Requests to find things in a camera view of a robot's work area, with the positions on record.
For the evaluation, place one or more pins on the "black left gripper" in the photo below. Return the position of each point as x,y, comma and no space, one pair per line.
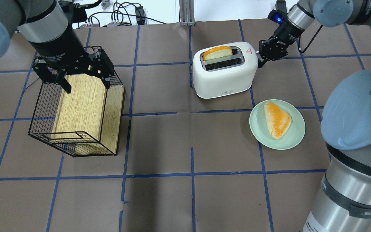
59,46

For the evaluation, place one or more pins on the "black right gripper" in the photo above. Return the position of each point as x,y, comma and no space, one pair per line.
284,34

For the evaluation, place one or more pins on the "white toaster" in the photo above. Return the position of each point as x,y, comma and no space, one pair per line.
226,75

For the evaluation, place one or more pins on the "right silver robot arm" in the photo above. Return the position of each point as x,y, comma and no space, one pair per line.
343,202

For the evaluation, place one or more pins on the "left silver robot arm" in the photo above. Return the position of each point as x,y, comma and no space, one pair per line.
47,25

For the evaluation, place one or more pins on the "bread slice in toaster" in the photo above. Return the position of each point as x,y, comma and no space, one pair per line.
217,52

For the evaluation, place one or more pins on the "light green plate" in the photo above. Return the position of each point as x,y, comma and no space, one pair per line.
292,137

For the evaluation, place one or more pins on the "orange bread on plate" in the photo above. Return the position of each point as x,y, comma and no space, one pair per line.
278,121

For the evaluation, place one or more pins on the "wooden box wire basket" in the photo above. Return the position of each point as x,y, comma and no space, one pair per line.
84,123

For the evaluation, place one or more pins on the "aluminium frame post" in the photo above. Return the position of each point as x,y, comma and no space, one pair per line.
186,13

